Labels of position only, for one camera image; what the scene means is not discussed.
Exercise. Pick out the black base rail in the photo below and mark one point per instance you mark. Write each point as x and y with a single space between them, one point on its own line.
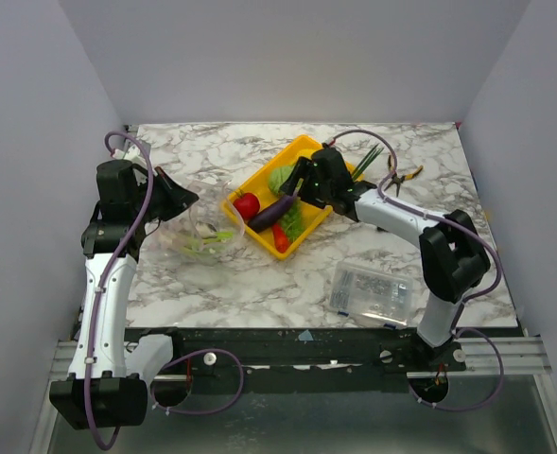
305 360

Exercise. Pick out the clear zip top bag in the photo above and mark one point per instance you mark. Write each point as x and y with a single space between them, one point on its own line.
206 209

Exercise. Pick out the yellow banana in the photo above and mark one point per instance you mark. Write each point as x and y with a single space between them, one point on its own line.
306 152

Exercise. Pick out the yellow plastic tray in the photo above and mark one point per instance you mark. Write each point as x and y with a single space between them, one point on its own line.
258 185

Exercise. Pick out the celery stalk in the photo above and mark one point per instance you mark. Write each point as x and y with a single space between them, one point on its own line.
205 246

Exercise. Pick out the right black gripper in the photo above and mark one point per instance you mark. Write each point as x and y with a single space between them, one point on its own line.
307 177

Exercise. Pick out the green cabbage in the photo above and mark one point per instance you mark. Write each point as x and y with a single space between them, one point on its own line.
278 176

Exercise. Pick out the yellow handled pliers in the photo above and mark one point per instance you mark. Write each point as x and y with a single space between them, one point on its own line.
398 180

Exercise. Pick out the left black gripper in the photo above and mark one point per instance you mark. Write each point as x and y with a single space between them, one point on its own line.
179 198

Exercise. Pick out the red chili pepper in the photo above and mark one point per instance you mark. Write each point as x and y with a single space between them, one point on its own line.
281 241

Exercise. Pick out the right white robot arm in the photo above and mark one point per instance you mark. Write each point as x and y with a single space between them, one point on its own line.
452 256

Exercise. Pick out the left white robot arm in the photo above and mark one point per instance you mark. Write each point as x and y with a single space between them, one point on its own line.
106 385

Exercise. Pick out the green lettuce leaf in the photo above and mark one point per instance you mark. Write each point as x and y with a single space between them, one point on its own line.
292 222

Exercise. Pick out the clear plastic screw box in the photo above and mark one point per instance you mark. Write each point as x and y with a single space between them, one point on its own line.
372 297

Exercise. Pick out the green chives bunch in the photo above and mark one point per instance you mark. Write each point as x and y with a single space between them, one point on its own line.
371 155

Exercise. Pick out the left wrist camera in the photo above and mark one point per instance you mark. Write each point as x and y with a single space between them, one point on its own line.
131 153

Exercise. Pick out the purple eggplant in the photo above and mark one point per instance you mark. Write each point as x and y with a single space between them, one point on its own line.
272 214

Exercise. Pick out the red tomato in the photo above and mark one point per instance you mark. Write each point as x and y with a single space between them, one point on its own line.
247 205

